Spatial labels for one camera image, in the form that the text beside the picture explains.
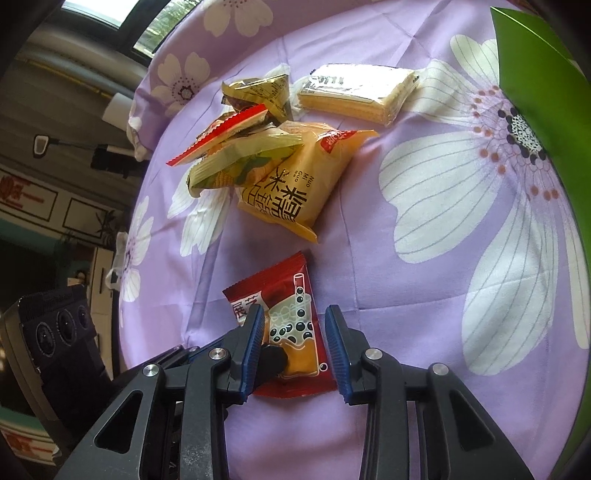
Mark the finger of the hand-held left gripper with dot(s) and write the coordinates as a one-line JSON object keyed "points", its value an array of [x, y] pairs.
{"points": [[273, 360]]}

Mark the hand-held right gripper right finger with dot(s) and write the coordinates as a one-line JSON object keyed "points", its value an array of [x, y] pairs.
{"points": [[335, 353]]}

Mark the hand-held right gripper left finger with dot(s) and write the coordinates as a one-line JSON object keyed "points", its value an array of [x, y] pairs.
{"points": [[255, 350]]}

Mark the red bubble tea snack packet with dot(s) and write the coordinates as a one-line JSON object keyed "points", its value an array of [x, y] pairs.
{"points": [[295, 286]]}

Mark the cream green corn snack packet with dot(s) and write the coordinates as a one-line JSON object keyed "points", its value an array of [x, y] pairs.
{"points": [[231, 161]]}

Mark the green cardboard box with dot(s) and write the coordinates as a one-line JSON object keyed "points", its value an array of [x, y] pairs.
{"points": [[531, 69]]}

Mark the purple floral bedsheet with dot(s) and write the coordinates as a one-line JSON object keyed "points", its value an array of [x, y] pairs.
{"points": [[369, 277]]}

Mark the orange rice snack packet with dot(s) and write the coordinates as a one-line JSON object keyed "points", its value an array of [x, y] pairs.
{"points": [[295, 184]]}

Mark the red edged snack packet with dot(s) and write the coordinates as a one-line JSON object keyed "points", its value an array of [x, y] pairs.
{"points": [[217, 134]]}

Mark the gold triangular snack packet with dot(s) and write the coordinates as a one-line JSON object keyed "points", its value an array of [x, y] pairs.
{"points": [[258, 92]]}

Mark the clear cracker packet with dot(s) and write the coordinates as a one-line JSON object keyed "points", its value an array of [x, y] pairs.
{"points": [[355, 92]]}

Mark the window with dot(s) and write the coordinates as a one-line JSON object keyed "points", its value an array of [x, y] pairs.
{"points": [[152, 23]]}

